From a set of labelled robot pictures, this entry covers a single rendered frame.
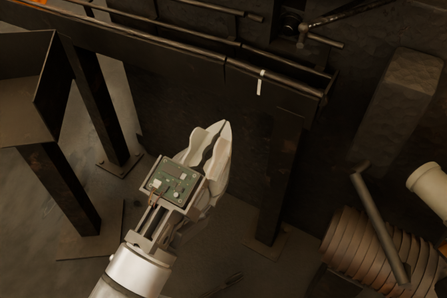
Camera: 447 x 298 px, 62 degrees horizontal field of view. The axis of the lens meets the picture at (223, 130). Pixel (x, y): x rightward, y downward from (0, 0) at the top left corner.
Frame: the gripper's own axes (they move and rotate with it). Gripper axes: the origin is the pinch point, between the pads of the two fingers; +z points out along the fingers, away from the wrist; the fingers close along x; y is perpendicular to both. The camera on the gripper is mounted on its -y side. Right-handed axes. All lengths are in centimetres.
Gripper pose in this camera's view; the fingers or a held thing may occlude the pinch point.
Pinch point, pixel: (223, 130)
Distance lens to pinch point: 56.1
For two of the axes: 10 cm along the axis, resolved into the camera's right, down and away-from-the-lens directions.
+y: -1.5, -3.8, -9.1
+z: 4.7, -8.4, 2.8
